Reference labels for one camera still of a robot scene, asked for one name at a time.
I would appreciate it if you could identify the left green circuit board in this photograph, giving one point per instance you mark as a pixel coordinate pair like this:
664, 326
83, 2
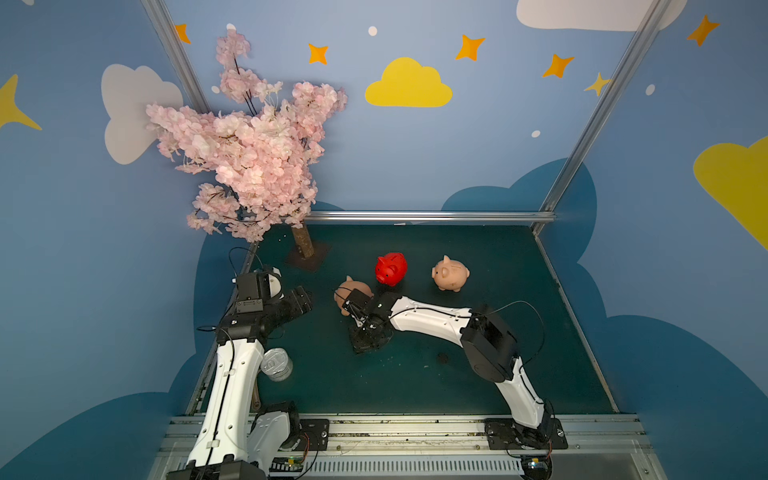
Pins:
291, 466

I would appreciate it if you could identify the red piggy bank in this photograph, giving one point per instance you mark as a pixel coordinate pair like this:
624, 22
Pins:
391, 269

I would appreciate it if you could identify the tan piggy bank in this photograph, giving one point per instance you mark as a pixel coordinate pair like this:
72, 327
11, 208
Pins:
343, 291
449, 274

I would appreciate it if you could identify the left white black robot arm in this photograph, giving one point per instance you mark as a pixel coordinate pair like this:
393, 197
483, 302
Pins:
227, 446

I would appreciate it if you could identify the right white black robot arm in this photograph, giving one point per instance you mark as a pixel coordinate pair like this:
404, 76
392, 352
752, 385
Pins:
490, 347

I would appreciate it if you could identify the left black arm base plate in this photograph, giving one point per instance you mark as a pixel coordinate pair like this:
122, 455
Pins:
313, 435

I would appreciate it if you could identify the pink cherry blossom tree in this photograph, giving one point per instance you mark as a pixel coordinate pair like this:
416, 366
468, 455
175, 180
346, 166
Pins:
260, 156

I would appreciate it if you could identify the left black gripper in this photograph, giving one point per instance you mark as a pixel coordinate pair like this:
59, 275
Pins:
298, 301

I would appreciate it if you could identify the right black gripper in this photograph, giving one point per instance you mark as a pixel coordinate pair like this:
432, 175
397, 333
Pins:
358, 305

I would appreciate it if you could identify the right circuit board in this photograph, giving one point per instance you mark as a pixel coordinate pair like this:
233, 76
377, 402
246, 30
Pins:
536, 468

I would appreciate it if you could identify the aluminium front rail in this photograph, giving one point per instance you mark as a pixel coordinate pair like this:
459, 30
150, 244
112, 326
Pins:
455, 447

